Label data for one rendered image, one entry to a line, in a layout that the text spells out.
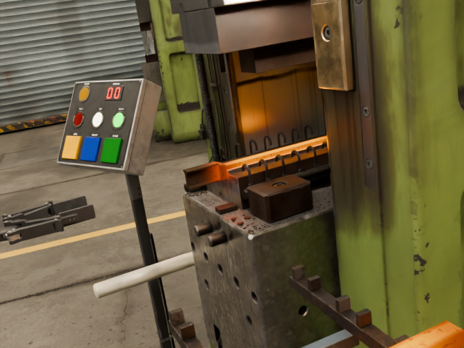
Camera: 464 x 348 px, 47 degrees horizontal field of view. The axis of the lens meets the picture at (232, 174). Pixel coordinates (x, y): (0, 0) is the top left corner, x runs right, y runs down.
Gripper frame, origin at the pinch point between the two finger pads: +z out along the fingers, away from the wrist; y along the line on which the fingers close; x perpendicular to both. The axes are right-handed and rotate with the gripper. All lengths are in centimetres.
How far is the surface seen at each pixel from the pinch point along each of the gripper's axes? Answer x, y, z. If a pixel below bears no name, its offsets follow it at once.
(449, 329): -5, 72, 30
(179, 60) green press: -9, -456, 200
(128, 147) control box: 2.0, -38.4, 22.8
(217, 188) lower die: -6.2, -5.2, 35.0
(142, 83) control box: 19, -42, 32
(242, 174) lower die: -0.6, 5.8, 37.1
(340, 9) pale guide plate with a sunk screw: 33, 33, 47
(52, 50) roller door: 14, -785, 117
